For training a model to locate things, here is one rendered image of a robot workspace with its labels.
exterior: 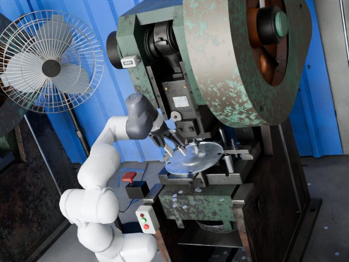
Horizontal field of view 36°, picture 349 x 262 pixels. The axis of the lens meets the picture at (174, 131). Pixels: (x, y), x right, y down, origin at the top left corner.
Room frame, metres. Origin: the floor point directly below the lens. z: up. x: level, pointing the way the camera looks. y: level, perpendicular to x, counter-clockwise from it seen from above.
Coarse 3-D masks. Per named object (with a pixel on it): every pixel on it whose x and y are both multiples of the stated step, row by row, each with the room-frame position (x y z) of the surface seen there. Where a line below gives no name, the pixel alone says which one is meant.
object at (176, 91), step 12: (180, 72) 2.37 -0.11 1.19; (168, 84) 2.35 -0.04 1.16; (180, 84) 2.31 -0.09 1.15; (168, 96) 2.36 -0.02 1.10; (180, 96) 2.32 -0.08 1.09; (180, 108) 2.33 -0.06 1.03; (192, 108) 2.30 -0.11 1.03; (180, 120) 2.33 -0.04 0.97; (192, 120) 2.29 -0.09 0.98; (204, 120) 2.31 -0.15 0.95; (180, 132) 2.31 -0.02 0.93; (192, 132) 2.28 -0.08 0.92; (204, 132) 2.29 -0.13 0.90
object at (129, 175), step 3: (126, 174) 2.40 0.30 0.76; (129, 174) 2.39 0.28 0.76; (132, 174) 2.38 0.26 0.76; (135, 174) 2.38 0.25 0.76; (123, 177) 2.38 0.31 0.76; (126, 177) 2.37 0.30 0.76; (129, 177) 2.36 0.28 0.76; (132, 177) 2.36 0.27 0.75; (123, 180) 2.37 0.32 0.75; (126, 180) 2.36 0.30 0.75; (129, 180) 2.35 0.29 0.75; (132, 180) 2.39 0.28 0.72
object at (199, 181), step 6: (192, 174) 2.15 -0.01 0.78; (198, 174) 2.23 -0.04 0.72; (204, 174) 2.23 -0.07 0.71; (168, 180) 2.18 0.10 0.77; (174, 180) 2.16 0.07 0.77; (180, 180) 2.15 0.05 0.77; (186, 180) 2.13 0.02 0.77; (192, 180) 2.11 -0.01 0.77; (198, 180) 2.24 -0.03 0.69; (204, 180) 2.23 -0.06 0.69; (192, 186) 2.26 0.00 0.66; (198, 186) 2.24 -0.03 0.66; (204, 186) 2.23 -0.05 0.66
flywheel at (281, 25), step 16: (256, 0) 2.27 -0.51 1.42; (272, 0) 2.41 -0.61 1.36; (256, 16) 2.12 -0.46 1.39; (272, 16) 2.08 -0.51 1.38; (256, 32) 2.09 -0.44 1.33; (272, 32) 2.06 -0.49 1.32; (256, 48) 2.16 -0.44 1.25; (272, 48) 2.32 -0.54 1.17; (288, 48) 2.37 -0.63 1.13; (256, 64) 2.13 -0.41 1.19; (272, 64) 2.28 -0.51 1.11; (272, 80) 2.24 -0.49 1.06
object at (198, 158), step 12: (192, 144) 2.43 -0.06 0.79; (204, 144) 2.40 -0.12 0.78; (216, 144) 2.36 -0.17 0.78; (180, 156) 2.35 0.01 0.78; (192, 156) 2.30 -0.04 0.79; (204, 156) 2.26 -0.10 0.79; (216, 156) 2.24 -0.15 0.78; (168, 168) 2.27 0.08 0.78; (180, 168) 2.24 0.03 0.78; (192, 168) 2.20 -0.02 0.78; (204, 168) 2.15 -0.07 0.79
